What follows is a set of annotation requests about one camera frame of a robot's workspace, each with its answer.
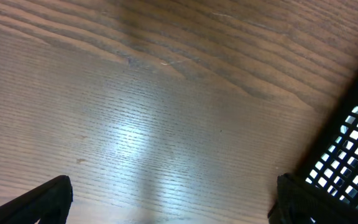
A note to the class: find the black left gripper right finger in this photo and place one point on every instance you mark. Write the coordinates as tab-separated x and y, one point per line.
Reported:
299	202

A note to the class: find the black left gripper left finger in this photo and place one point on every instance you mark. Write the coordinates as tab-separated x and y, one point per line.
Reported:
48	203

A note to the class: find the black plastic basket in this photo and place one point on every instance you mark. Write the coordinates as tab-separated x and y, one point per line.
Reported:
332	162

